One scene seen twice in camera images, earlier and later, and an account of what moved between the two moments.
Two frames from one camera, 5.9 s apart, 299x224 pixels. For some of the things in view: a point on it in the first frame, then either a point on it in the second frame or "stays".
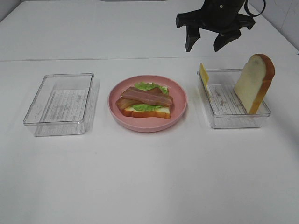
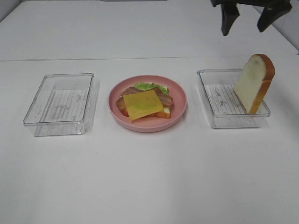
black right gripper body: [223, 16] to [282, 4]
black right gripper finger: [223, 38] to [269, 15]
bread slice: [254, 81] stays
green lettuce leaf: [145, 86] stays
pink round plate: [148, 124] stays
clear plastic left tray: [65, 104] stays
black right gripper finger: [192, 34] to [230, 13]
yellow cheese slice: [205, 77] to [140, 104]
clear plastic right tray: [225, 109] stays
